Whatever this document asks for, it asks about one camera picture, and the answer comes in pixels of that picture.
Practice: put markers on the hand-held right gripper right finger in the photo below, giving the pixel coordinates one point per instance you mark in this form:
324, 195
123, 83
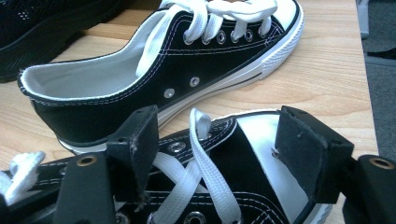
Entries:
314, 155

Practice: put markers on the black white canvas sneaker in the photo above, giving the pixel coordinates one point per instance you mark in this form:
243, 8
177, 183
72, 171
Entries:
224, 155
124, 102

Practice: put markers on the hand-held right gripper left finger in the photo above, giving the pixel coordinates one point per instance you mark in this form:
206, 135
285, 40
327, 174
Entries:
134, 149

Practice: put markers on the black leather shoe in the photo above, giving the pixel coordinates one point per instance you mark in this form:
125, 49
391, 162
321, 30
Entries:
46, 37

